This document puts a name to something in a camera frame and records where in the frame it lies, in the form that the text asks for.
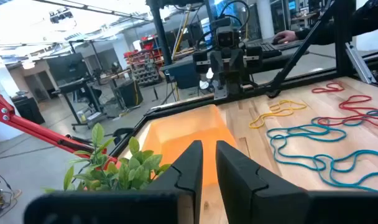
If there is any black floor case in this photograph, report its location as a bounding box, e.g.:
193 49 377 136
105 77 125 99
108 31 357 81
113 79 144 109

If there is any black computer keyboard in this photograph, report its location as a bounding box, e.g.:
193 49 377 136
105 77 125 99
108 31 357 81
259 42 303 59

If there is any white building column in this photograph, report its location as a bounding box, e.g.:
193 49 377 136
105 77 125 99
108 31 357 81
256 0 275 40
0 63 24 142

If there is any person's hand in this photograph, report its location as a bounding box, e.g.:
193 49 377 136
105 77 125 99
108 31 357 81
272 29 299 45

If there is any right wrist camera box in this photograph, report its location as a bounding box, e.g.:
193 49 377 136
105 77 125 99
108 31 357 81
216 26 240 48

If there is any green plant in white pot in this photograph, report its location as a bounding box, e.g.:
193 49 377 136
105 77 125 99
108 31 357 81
42 123 172 192

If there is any silver aluminium extrusion bar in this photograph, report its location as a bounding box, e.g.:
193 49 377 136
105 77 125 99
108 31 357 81
345 42 377 85

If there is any dark grey desk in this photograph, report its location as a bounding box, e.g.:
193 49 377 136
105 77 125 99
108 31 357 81
244 39 311 75

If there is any person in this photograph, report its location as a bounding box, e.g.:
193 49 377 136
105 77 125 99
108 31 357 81
294 0 378 47

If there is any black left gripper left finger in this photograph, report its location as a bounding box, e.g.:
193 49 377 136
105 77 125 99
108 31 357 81
23 139 204 224

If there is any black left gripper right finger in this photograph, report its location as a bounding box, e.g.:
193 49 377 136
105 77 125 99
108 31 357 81
216 140 378 224

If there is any dark blue storage box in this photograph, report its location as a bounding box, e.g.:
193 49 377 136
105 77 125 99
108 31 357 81
160 58 205 90

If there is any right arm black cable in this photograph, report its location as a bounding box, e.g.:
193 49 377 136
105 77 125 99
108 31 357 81
218 0 251 32

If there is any red desk lamp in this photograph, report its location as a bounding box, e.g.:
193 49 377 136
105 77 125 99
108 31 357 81
0 81 119 171

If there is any shelving with red bins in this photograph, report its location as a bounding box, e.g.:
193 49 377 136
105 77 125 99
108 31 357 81
123 34 165 87

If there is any silver metal mounting bracket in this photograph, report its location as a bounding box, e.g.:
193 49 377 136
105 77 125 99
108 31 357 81
212 79 229 100

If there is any yellow rubber band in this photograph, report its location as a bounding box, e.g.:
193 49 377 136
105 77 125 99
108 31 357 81
248 99 308 129

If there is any red rubber band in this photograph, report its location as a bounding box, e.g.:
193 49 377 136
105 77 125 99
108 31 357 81
311 82 346 94
317 95 378 129

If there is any black ceiling track light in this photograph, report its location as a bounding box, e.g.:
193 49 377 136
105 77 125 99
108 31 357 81
48 7 74 25

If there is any black trash bin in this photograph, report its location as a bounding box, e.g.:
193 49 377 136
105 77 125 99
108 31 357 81
11 95 46 125

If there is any orange translucent plastic bin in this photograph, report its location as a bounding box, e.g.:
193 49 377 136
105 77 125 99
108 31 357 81
141 104 239 187

